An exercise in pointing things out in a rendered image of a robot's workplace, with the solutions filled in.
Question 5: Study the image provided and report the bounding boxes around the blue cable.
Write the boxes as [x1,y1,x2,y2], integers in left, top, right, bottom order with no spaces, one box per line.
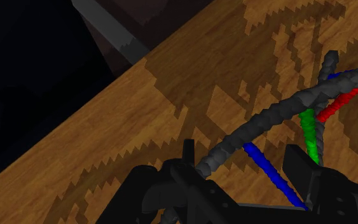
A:
[242,70,353,211]

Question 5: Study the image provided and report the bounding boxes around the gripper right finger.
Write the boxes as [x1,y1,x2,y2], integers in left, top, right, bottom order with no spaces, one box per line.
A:
[282,144,358,224]

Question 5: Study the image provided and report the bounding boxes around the green cable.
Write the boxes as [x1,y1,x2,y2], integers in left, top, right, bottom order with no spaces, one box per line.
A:
[298,108,320,165]

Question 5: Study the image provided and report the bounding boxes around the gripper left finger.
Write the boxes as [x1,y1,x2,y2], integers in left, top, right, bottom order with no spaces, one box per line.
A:
[96,139,245,224]

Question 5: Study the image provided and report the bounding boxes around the thick grey cable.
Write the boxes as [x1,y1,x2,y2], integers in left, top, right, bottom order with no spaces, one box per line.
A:
[158,63,358,224]

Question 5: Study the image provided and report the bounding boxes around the thin grey cable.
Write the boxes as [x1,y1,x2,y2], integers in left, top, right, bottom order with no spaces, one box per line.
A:
[313,50,340,167]

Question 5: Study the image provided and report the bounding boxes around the red cable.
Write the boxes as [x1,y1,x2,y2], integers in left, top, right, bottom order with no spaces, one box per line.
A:
[316,83,358,123]

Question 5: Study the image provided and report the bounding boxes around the wooden table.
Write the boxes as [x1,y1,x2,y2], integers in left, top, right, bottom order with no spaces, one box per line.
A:
[0,0,358,224]

